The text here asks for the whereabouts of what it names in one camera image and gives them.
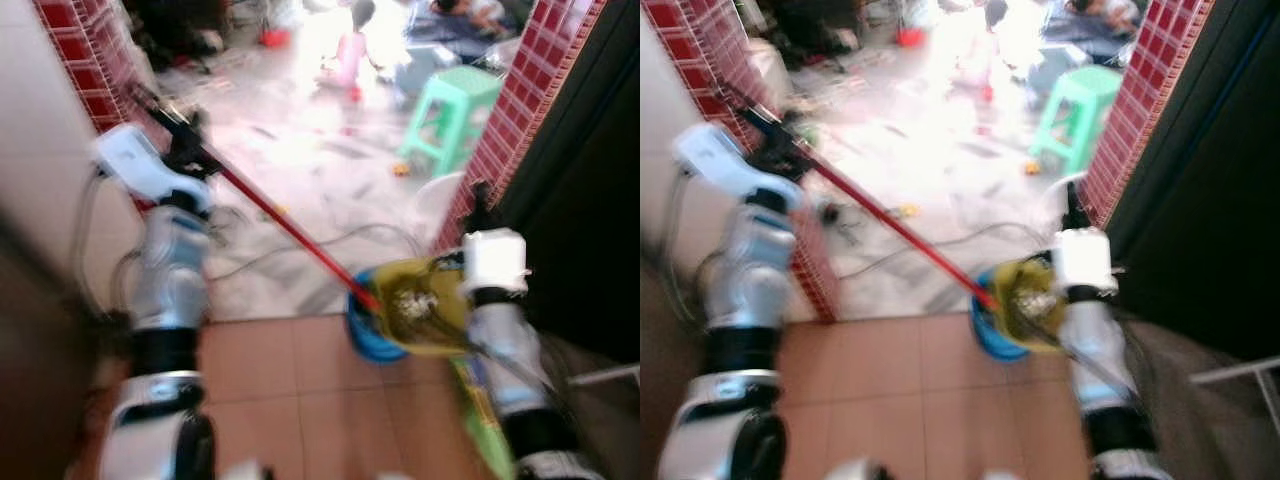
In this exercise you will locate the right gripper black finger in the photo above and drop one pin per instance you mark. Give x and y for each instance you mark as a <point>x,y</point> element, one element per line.
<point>482,208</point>
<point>1076,205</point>

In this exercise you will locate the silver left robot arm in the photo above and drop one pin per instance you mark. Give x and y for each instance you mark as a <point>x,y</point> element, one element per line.
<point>170,290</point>
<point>750,290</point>

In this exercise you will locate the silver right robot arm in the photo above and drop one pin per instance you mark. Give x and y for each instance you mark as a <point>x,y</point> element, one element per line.
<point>1100,340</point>
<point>510,340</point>

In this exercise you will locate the white plastic bucket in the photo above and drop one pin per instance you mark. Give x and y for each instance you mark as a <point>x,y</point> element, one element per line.
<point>422,200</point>
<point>1055,185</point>

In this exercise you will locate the orange toy block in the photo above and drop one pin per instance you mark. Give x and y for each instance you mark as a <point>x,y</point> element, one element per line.
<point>1031,168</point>
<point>401,170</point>

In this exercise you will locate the green plastic stool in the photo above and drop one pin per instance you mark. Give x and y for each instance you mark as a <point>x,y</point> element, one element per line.
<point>1090,85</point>
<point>460,85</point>

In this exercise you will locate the red plastic bowl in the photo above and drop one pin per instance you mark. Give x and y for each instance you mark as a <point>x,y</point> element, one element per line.
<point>910,37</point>
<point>275,38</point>

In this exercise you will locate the blue plastic bucket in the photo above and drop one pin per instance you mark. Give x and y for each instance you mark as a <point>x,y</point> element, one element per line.
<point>365,340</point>
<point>985,335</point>

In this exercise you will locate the child in pink clothes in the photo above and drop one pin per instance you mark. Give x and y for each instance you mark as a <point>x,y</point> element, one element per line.
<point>985,55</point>
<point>352,55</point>

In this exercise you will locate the person lying down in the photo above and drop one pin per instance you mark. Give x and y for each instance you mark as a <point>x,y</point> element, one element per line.
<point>470,12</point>
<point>1100,10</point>

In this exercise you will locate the white metal rack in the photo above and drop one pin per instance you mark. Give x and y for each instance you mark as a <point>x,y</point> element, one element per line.
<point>1230,372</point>

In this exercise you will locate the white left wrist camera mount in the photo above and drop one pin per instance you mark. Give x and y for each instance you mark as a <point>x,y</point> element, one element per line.
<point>720,160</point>
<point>135,160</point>

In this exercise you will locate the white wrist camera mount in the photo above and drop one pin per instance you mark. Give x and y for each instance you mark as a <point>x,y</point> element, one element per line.
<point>135,160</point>
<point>495,262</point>
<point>720,160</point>
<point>1085,260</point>

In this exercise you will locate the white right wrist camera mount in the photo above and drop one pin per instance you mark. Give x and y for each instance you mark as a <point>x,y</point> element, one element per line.
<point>495,262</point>
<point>1085,260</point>

